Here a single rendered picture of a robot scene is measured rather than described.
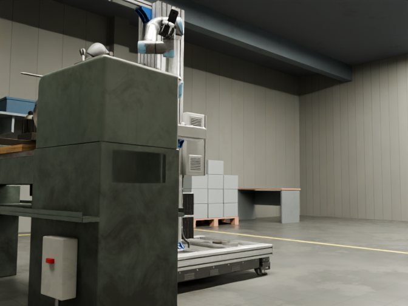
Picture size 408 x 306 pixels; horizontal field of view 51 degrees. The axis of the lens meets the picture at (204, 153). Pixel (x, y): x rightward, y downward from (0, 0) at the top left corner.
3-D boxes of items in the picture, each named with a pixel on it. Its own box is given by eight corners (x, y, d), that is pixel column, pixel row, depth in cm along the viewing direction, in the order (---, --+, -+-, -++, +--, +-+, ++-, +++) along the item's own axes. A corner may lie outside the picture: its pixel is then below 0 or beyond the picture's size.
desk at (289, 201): (254, 218, 967) (254, 188, 973) (300, 221, 877) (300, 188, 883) (235, 220, 924) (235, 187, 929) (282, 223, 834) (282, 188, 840)
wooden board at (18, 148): (78, 155, 268) (78, 149, 269) (22, 151, 241) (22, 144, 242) (53, 157, 288) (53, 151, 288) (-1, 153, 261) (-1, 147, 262)
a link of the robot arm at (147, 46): (145, 14, 289) (136, 40, 248) (161, 14, 289) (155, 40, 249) (146, 31, 295) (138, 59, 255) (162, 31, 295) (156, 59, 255)
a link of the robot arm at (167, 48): (157, 57, 260) (156, 38, 258) (175, 57, 260) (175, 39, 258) (156, 57, 252) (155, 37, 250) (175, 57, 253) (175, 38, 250)
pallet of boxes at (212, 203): (207, 221, 868) (208, 163, 878) (238, 224, 808) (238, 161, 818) (161, 224, 788) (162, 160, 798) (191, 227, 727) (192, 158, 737)
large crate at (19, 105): (33, 119, 639) (34, 105, 641) (45, 116, 610) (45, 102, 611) (-5, 115, 602) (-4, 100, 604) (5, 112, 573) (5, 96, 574)
